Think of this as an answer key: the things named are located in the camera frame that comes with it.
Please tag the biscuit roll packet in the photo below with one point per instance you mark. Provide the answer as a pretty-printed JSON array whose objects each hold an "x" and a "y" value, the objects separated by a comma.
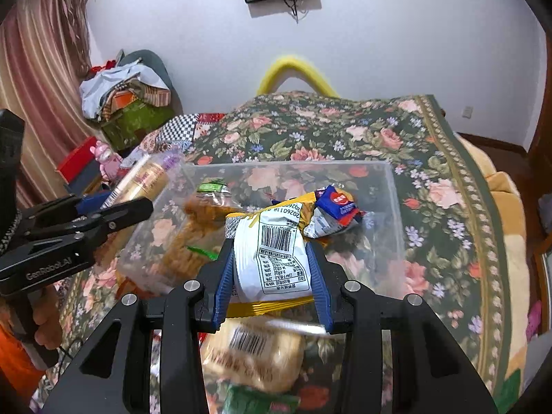
[{"x": 144, "y": 179}]

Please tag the clear plastic storage box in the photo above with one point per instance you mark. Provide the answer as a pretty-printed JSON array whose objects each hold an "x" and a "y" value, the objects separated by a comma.
[{"x": 379, "y": 207}]

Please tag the person's left hand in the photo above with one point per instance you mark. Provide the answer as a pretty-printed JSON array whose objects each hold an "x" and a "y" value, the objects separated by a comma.
[{"x": 47, "y": 319}]

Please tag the striped pink curtain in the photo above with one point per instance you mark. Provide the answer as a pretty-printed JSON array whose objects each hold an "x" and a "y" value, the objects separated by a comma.
[{"x": 43, "y": 60}]

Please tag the small green snack packet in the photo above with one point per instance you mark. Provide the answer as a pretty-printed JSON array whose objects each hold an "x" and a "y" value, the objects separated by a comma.
[{"x": 258, "y": 402}]

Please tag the grey chair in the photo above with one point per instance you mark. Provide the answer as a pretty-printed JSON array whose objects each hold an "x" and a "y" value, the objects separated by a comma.
[{"x": 159, "y": 69}]

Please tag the red artificial flowers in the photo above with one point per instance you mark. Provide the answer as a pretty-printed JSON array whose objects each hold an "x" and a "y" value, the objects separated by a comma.
[{"x": 105, "y": 65}]

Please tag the person's left forearm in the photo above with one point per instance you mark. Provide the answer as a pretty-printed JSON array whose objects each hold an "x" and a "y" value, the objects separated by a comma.
[{"x": 15, "y": 358}]

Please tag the green floral cloth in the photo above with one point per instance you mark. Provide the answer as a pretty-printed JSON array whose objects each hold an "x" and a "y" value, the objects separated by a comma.
[{"x": 138, "y": 127}]

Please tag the yellow cake packet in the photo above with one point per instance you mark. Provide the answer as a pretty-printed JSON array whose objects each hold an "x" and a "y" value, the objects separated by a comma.
[{"x": 254, "y": 356}]

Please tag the patchwork quilt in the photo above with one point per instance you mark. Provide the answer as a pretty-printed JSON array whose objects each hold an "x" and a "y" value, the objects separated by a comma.
[{"x": 181, "y": 131}]

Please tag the white and yellow snack packet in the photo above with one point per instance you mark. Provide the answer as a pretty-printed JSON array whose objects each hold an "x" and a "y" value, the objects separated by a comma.
[{"x": 274, "y": 254}]

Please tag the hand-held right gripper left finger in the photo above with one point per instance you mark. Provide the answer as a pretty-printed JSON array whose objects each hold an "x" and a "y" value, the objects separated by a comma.
[{"x": 225, "y": 267}]

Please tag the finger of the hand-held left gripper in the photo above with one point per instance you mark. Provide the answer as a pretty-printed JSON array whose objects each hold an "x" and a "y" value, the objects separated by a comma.
[
  {"x": 56, "y": 209},
  {"x": 120, "y": 218}
]

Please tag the yellow fleece blanket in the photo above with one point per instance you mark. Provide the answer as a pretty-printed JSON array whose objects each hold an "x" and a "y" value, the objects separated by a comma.
[{"x": 504, "y": 207}]

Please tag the yellow foam tube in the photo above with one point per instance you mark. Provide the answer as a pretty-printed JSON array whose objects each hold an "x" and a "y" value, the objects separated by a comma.
[{"x": 293, "y": 61}]

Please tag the blue snack packet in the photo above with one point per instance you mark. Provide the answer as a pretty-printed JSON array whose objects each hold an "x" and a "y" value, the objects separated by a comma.
[{"x": 338, "y": 209}]

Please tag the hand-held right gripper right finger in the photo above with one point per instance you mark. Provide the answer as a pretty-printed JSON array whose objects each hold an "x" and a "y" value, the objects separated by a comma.
[{"x": 317, "y": 276}]

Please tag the pink toy rabbit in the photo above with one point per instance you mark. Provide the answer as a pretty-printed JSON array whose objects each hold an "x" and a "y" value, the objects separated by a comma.
[{"x": 107, "y": 159}]

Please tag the clear fried snack packet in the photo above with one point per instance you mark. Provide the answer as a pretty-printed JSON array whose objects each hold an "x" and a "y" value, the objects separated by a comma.
[{"x": 194, "y": 224}]

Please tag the floral blanket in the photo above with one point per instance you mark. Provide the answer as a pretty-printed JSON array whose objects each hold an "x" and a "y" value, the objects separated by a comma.
[{"x": 366, "y": 133}]

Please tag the wall outlet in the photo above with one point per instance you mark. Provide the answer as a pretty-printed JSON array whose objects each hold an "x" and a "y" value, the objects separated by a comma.
[{"x": 466, "y": 111}]

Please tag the pile of clothes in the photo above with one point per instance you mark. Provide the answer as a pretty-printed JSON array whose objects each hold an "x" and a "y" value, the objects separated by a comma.
[{"x": 116, "y": 88}]

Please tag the red box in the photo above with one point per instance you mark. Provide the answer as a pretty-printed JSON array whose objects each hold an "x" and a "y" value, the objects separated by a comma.
[{"x": 75, "y": 161}]

